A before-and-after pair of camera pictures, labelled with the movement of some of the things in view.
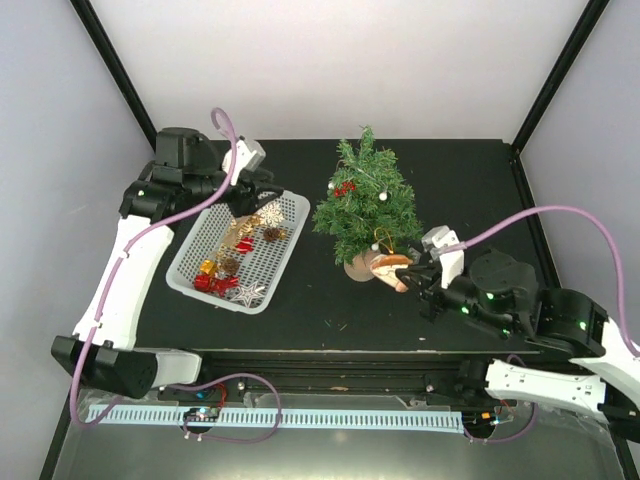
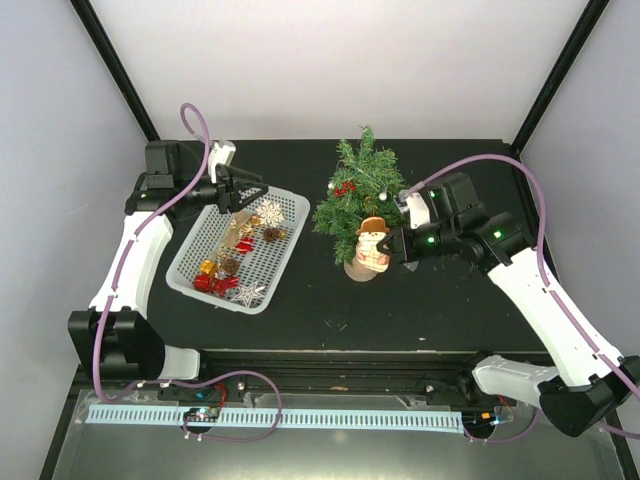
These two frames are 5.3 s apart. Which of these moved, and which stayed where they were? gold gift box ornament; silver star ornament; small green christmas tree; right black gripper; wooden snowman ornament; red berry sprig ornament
Moved: right black gripper; wooden snowman ornament
Stayed: gold gift box ornament; red berry sprig ornament; silver star ornament; small green christmas tree
